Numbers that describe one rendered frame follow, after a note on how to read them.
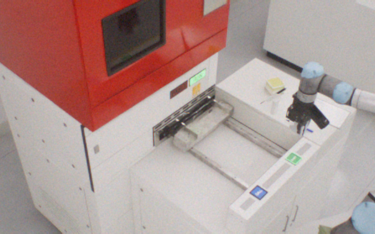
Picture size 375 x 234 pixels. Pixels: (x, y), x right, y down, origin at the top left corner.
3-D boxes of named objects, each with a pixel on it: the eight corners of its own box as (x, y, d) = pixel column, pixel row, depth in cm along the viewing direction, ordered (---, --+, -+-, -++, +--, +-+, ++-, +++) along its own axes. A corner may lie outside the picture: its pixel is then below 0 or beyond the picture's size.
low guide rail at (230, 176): (172, 141, 237) (172, 137, 235) (175, 139, 238) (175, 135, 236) (254, 197, 213) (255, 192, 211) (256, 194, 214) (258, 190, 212)
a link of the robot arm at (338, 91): (357, 88, 181) (330, 77, 186) (352, 83, 171) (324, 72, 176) (347, 107, 182) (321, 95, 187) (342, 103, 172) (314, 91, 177)
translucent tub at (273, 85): (263, 89, 246) (265, 78, 241) (276, 86, 248) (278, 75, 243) (271, 98, 241) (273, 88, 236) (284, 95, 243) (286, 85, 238)
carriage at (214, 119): (172, 144, 231) (172, 140, 229) (220, 108, 252) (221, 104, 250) (185, 152, 228) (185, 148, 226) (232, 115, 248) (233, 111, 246)
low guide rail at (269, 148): (208, 115, 252) (208, 111, 250) (211, 113, 253) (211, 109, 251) (288, 164, 228) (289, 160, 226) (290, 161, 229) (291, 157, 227)
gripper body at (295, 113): (295, 109, 201) (300, 87, 193) (312, 119, 197) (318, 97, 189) (284, 119, 197) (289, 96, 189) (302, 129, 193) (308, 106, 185)
